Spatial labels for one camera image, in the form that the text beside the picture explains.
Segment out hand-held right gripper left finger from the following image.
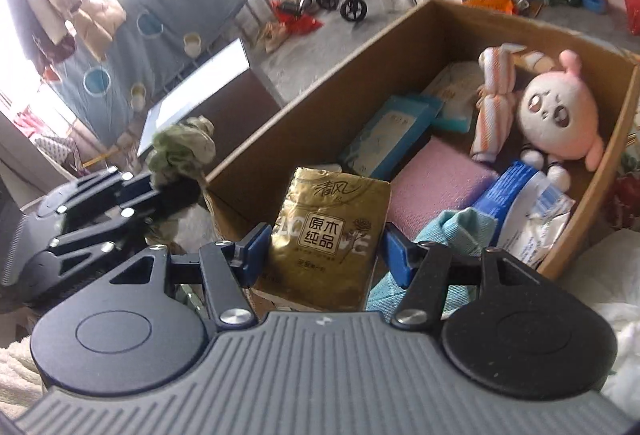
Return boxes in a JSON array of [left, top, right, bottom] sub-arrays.
[[107, 222, 273, 331]]

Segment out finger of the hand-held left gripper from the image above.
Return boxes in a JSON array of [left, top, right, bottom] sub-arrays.
[[35, 166, 157, 219], [30, 182, 204, 279]]

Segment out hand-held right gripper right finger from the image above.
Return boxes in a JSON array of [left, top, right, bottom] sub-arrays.
[[381, 221, 536, 330]]

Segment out gold tissue packet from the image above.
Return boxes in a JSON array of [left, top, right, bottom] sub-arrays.
[[265, 166, 394, 311]]

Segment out pink mesh sponge pad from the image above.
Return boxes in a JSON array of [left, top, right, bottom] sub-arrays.
[[387, 136, 501, 241]]

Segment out green cloth scrunchie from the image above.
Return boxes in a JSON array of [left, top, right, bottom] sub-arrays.
[[145, 115, 217, 190]]

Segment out teal white tissue packet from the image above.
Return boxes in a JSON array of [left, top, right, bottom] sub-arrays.
[[339, 94, 445, 181]]

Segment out blue white plastic packet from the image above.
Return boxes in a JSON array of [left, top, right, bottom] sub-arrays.
[[470, 160, 577, 269]]

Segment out cardboard box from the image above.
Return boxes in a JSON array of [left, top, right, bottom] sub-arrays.
[[205, 0, 640, 316]]

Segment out orange striped towel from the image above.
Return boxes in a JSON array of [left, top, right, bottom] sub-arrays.
[[470, 42, 527, 164]]

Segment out white cotton swab packet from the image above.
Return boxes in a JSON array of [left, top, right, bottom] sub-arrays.
[[425, 61, 489, 134]]

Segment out pink plush toy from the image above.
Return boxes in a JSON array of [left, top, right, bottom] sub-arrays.
[[515, 49, 607, 191]]

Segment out brown cabinet white top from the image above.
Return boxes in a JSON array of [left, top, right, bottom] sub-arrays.
[[137, 38, 284, 176]]

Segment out blue quilt with circles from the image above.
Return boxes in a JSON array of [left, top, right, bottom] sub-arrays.
[[50, 0, 271, 147]]

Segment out beige down jacket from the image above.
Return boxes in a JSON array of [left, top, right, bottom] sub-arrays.
[[15, 0, 127, 62]]

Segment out white plastic bag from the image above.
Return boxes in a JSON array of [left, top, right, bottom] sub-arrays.
[[565, 229, 640, 406]]

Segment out fruit print tablecloth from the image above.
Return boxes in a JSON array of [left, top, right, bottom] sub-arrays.
[[607, 115, 640, 231]]

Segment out orange plastic bag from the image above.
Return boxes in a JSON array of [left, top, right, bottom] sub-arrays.
[[462, 0, 517, 17]]

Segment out red plastic bag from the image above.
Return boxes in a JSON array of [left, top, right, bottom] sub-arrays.
[[619, 0, 640, 37]]

